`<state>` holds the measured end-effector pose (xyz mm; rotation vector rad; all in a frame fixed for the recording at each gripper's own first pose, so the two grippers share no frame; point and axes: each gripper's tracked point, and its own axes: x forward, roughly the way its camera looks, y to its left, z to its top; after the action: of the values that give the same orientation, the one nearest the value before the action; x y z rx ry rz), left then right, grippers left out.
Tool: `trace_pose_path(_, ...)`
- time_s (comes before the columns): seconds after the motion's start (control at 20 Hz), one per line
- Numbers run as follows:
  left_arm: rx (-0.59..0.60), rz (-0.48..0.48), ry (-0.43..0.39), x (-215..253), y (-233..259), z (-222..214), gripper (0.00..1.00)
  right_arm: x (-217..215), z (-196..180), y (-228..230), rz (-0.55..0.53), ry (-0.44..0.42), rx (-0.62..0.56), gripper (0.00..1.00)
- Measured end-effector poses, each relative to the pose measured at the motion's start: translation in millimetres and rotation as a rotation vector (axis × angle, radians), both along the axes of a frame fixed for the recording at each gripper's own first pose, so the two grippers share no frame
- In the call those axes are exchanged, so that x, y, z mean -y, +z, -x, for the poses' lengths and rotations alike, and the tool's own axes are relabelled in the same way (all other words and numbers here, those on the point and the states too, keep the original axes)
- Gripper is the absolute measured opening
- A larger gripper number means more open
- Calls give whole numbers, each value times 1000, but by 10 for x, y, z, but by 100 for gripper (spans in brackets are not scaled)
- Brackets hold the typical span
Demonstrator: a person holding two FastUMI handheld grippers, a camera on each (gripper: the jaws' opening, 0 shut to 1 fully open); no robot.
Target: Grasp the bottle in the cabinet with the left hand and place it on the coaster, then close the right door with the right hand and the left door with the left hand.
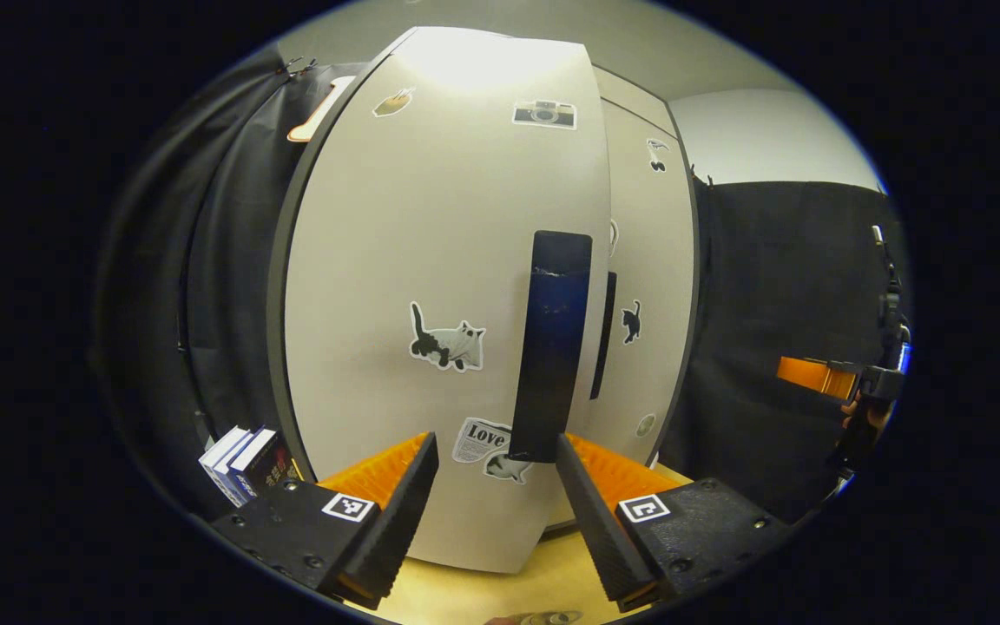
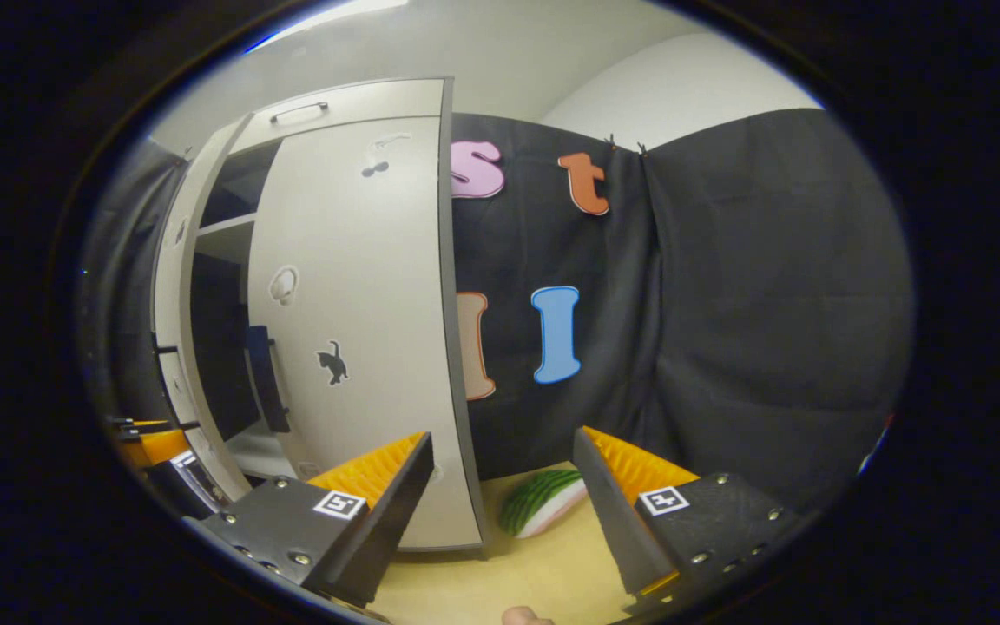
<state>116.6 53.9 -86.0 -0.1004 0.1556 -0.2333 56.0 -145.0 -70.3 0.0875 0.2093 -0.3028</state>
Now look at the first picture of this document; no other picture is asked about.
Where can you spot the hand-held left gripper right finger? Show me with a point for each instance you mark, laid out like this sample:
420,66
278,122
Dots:
595,521

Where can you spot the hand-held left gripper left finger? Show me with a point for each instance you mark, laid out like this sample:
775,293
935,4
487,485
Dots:
396,521

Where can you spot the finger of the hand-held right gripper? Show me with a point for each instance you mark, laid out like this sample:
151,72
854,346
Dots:
812,375

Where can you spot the black backdrop cloth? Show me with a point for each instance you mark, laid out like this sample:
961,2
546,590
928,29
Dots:
769,278
222,260

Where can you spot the white and grey cabinet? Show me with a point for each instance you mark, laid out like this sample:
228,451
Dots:
274,286

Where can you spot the dark red book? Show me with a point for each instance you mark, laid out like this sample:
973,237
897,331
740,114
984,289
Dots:
270,469

